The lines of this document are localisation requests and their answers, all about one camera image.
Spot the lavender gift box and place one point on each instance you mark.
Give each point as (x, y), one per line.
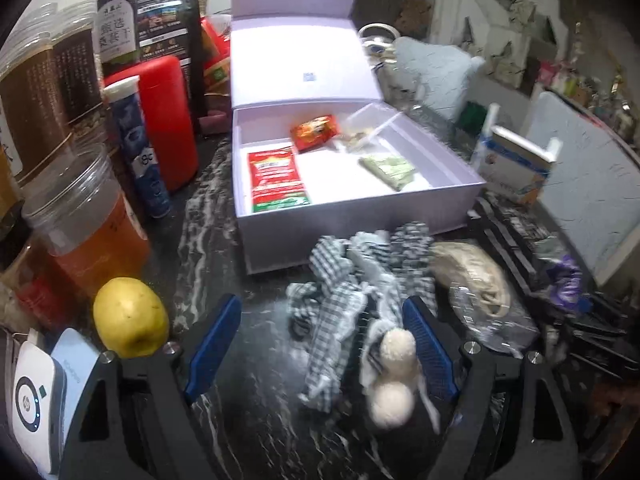
(320, 175)

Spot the red orange snack packet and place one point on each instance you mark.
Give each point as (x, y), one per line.
(315, 132)

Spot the blue white carton box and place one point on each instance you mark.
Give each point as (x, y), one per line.
(515, 165)

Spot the clear plastic pouch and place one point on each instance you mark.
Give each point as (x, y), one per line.
(370, 125)

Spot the maroon pouch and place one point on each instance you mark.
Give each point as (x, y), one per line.
(216, 119)

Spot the red bottle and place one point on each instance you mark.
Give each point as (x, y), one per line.
(165, 120)

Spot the black printed pouch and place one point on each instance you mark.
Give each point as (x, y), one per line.
(170, 35)

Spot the gingham cloth with plush balls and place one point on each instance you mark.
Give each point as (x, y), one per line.
(330, 305)

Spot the glass mug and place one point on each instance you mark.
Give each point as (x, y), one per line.
(400, 82)

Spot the yellow lemon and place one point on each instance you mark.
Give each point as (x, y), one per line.
(131, 317)

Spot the light blue covered chair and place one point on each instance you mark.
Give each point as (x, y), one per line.
(440, 77)
(595, 185)

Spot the purple white snack pouch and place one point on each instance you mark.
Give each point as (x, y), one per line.
(565, 280)

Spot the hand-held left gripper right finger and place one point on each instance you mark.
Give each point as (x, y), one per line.
(427, 340)

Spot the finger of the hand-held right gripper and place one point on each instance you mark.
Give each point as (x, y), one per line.
(595, 322)

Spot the clear bag of rubber bands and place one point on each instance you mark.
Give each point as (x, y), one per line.
(480, 270)

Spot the dark green bag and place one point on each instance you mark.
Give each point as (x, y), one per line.
(472, 117)

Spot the red green snack packet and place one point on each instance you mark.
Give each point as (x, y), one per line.
(275, 180)

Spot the blue tablet tube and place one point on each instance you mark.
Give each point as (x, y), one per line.
(142, 150)

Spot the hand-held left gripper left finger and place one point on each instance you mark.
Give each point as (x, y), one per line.
(212, 355)

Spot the red packaging bag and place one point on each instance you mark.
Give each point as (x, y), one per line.
(216, 55)

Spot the cluster of clear food jars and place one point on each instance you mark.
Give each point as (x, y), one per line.
(45, 105)

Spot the white round-dial device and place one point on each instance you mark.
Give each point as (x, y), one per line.
(37, 405)

